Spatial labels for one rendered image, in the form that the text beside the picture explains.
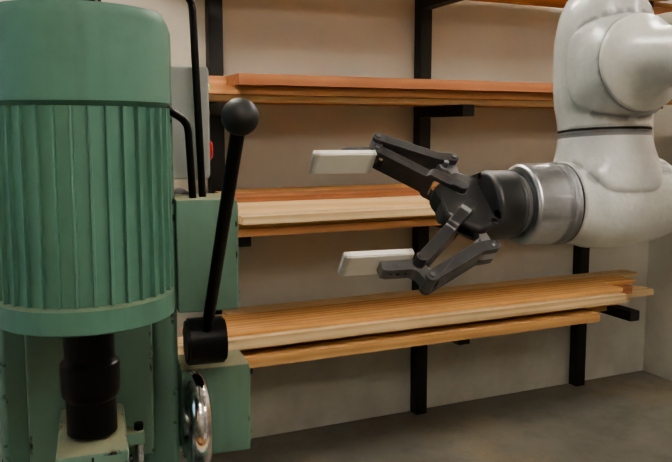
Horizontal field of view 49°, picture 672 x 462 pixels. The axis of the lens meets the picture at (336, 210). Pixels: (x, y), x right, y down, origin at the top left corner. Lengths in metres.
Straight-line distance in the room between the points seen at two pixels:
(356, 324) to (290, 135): 0.89
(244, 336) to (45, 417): 1.96
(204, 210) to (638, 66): 0.54
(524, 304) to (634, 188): 2.61
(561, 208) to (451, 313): 2.42
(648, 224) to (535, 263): 3.18
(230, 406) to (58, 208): 0.42
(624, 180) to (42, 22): 0.59
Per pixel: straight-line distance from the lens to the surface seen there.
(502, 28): 3.85
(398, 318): 3.09
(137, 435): 0.91
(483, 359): 3.96
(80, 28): 0.71
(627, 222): 0.85
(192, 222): 0.97
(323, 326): 2.96
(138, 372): 0.92
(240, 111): 0.67
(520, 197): 0.78
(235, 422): 1.03
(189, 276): 0.98
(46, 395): 0.93
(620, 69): 0.81
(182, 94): 1.07
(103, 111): 0.71
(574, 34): 0.85
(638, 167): 0.85
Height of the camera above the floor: 1.39
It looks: 6 degrees down
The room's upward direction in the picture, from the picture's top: straight up
